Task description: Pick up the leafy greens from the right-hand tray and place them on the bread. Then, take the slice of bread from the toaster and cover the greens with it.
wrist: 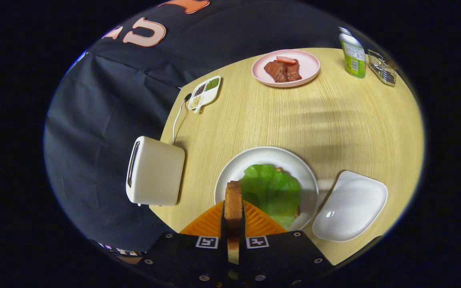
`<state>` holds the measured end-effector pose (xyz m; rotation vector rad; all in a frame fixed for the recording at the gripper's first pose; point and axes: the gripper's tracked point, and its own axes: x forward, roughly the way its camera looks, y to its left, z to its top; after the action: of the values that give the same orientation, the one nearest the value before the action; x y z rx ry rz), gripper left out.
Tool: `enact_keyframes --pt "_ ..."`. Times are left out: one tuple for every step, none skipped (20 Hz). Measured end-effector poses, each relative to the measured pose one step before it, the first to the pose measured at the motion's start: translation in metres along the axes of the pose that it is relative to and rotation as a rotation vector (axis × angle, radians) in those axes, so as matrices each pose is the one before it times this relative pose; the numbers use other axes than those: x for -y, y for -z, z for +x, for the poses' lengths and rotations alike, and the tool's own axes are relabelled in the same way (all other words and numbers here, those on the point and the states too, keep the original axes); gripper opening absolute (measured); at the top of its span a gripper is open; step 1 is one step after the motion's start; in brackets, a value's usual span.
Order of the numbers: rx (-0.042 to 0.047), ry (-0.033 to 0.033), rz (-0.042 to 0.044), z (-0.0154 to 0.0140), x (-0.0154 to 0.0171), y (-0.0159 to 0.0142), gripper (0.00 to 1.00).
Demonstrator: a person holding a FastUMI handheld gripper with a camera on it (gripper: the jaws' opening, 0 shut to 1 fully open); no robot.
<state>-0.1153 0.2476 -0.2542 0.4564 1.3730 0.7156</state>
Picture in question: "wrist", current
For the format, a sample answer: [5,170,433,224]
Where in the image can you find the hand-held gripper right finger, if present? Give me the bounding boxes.
[239,200,335,288]

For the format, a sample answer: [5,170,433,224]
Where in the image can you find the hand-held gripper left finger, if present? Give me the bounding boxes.
[140,200,231,288]

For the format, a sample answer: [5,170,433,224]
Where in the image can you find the toasted bread slice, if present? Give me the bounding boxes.
[224,181,243,264]

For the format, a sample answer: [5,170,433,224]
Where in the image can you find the green lettuce leaf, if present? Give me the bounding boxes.
[239,164,301,230]

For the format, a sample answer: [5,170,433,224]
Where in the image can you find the white round plate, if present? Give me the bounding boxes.
[214,146,319,232]

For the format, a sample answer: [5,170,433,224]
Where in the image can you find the cream white toaster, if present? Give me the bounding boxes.
[126,136,186,207]

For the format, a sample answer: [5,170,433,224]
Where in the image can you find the person's striped clothing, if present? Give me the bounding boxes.
[90,239,143,257]

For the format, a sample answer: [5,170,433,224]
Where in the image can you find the white rounded square plate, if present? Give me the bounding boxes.
[312,170,389,243]

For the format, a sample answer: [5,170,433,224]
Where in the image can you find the white divided bean dish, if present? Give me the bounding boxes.
[187,76,222,114]

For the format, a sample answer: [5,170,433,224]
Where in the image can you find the brown meat slice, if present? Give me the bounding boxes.
[286,61,302,82]
[264,60,289,83]

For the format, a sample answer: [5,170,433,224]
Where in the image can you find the pink round plate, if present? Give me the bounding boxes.
[251,49,321,88]

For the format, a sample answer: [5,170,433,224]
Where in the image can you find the silver bottle green label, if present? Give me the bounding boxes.
[339,26,367,79]

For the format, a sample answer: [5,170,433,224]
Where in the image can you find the white toaster cable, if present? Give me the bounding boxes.
[172,93,193,144]

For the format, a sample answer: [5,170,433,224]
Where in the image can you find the small wire basket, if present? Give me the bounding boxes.
[367,49,397,87]

